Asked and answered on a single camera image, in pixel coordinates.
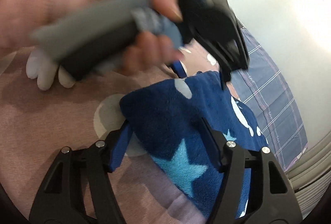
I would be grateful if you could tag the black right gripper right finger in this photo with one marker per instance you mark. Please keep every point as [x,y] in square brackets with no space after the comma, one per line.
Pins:
[271,197]

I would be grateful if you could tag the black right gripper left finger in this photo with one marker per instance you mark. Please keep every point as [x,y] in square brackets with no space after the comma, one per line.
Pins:
[76,187]

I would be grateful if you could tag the navy fleece star pajama top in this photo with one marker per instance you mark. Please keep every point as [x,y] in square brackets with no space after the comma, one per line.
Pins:
[167,118]

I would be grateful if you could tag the white plush toy paw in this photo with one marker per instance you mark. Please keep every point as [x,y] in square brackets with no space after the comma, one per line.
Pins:
[41,68]

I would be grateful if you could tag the pink polka dot bedsheet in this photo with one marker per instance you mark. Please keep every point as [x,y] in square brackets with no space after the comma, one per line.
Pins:
[36,124]

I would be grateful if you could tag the blue plaid headboard cover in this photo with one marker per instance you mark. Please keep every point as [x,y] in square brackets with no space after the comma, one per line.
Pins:
[263,88]

